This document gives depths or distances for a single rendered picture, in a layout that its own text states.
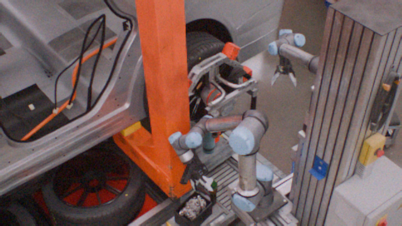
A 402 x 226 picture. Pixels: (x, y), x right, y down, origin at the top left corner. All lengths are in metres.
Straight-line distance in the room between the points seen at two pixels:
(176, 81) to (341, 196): 0.95
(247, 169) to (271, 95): 2.31
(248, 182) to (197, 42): 1.14
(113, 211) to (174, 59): 1.16
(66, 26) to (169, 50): 1.55
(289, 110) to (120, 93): 1.86
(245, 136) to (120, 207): 1.24
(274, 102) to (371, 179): 2.26
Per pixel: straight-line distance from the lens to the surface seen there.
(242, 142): 2.18
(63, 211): 3.20
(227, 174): 3.83
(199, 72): 3.04
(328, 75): 2.06
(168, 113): 2.56
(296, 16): 5.71
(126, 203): 3.16
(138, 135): 3.27
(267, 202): 2.68
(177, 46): 2.35
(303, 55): 2.75
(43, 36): 3.75
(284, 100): 4.56
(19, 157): 2.97
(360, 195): 2.32
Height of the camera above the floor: 3.00
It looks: 43 degrees down
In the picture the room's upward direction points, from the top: 2 degrees counter-clockwise
